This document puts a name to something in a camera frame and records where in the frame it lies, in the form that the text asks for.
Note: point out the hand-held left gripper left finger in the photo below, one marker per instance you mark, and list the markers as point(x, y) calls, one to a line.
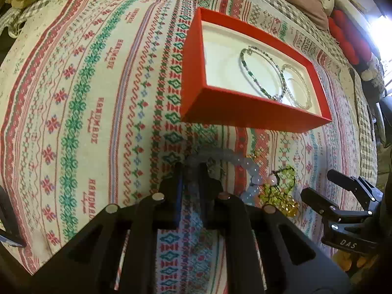
point(180, 190)

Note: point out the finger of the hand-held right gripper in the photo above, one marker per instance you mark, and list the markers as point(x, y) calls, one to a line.
point(318, 200)
point(346, 180)

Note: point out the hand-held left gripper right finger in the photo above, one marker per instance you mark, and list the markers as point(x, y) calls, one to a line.
point(202, 190)

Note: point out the red jewelry box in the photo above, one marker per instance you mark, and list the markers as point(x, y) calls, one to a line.
point(254, 113)

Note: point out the person's right hand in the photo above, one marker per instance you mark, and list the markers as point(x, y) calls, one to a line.
point(352, 262)

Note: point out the small white plush toy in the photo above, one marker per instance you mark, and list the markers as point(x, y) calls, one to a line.
point(372, 73)

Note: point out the patterned striped cloth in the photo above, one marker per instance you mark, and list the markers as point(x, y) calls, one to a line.
point(92, 113)

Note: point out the red plush toy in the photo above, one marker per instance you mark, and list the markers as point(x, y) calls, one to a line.
point(349, 36)

